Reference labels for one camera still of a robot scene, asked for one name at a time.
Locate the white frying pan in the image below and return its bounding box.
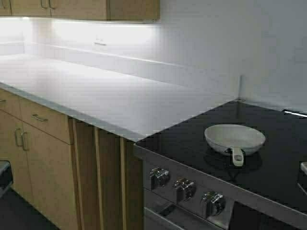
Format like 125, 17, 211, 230
204, 124, 266, 167

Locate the black robot base right corner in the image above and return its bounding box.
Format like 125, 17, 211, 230
297, 161, 307, 194

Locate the black robot base left corner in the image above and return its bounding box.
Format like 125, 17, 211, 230
0, 161, 13, 197

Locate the left chrome stove knob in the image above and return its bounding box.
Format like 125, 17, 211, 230
150, 168, 170, 190

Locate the chrome stove knob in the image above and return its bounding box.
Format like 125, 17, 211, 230
173, 178, 196, 203
150, 168, 170, 190
200, 191, 226, 219

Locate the middle chrome stove knob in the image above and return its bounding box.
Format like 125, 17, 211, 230
173, 178, 196, 203

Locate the wooden lower kitchen cabinet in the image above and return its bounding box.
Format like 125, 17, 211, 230
0, 89, 144, 230

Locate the black glass stove with oven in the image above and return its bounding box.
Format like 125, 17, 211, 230
134, 101, 307, 230

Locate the right chrome stove knob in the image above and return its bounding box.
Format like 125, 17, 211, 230
200, 191, 226, 219

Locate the wooden upper wall cabinet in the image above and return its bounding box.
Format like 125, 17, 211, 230
0, 0, 160, 22

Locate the drawer metal handle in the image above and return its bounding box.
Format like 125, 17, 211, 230
31, 114, 48, 122

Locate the right cabinet door handle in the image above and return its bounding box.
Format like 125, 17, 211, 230
21, 132, 29, 151

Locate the cabinet door handle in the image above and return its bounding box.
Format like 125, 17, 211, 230
14, 128, 23, 147
21, 132, 29, 151

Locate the left cabinet door handle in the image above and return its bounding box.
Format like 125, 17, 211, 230
14, 128, 23, 147

